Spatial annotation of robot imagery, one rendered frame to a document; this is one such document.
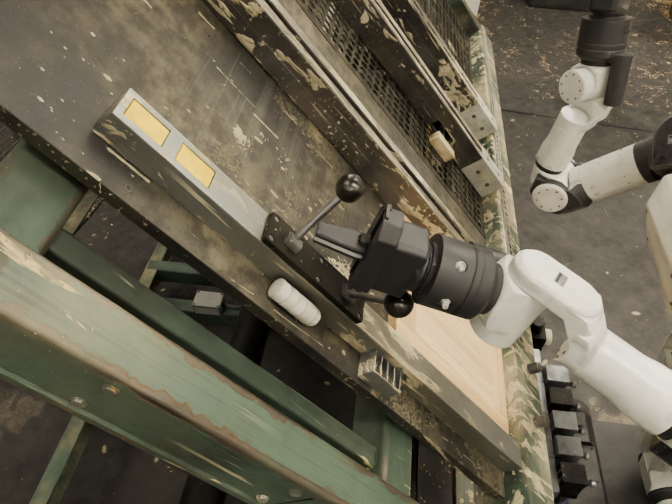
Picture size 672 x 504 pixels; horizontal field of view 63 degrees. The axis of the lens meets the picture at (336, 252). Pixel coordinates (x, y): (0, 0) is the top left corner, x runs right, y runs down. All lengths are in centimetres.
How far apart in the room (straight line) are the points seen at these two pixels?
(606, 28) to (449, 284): 69
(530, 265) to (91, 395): 47
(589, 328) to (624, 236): 246
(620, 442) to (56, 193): 193
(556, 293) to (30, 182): 56
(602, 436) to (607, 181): 110
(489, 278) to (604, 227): 250
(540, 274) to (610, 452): 153
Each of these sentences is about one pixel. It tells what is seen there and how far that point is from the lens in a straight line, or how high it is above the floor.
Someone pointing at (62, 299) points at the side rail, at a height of 161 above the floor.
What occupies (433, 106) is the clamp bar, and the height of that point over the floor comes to 118.
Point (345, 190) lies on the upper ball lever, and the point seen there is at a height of 151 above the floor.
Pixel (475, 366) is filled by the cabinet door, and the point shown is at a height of 99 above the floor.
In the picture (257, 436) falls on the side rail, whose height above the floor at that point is 143.
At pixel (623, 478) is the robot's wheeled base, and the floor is 17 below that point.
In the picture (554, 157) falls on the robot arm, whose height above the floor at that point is 123.
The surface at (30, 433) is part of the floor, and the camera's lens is 244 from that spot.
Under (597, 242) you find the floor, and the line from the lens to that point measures 302.
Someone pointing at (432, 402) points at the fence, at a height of 112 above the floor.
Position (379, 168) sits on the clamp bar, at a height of 132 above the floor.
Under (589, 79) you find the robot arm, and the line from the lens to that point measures 119.
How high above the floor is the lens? 196
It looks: 47 degrees down
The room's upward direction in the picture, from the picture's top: straight up
